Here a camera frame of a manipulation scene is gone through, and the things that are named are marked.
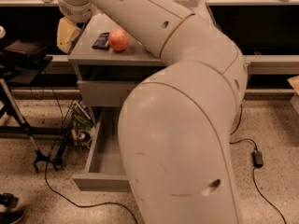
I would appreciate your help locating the foam gripper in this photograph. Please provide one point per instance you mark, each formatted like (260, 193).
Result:
(76, 10)

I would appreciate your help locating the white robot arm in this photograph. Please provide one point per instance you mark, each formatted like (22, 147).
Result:
(174, 127)

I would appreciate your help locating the grey metal drawer cabinet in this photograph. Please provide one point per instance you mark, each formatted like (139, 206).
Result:
(87, 52)

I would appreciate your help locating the closed grey top drawer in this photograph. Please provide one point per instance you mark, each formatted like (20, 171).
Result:
(104, 93)

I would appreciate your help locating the open grey middle drawer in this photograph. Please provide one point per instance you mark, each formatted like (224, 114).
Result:
(104, 169)

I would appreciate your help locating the red apple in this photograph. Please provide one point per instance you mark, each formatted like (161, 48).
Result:
(118, 39)

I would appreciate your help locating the black device on stand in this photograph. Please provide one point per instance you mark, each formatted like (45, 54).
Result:
(22, 62)

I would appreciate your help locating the black tripod stand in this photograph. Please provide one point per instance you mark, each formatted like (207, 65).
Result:
(11, 107)

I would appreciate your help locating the dark shoe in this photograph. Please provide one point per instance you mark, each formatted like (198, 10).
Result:
(10, 215)

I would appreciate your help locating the black power adapter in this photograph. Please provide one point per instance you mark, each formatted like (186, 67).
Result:
(257, 158)

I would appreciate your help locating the wire basket with items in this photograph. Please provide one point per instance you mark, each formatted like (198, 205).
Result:
(78, 125)

